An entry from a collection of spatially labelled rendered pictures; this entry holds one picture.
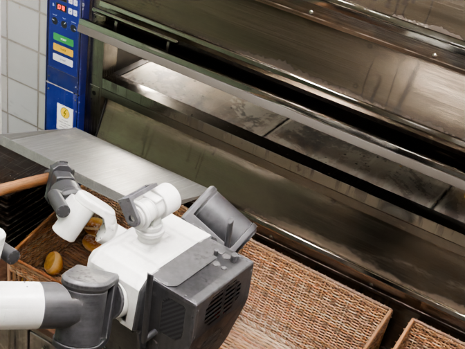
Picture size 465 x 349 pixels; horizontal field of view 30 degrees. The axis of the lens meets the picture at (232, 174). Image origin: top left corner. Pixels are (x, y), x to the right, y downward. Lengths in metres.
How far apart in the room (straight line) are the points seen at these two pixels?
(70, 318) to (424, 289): 1.26
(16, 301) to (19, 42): 1.71
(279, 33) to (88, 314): 1.16
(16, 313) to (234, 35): 1.26
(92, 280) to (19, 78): 1.68
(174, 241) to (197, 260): 0.08
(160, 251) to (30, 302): 0.32
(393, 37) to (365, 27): 0.08
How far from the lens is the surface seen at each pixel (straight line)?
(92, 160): 2.62
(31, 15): 3.15
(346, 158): 2.74
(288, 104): 2.43
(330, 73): 2.49
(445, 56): 2.35
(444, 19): 2.31
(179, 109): 2.86
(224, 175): 2.84
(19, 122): 3.38
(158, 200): 1.80
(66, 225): 2.17
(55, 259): 3.01
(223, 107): 2.90
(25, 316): 1.68
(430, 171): 2.31
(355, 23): 2.43
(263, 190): 2.78
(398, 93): 2.43
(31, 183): 2.31
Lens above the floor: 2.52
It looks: 32 degrees down
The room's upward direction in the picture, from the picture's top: 9 degrees clockwise
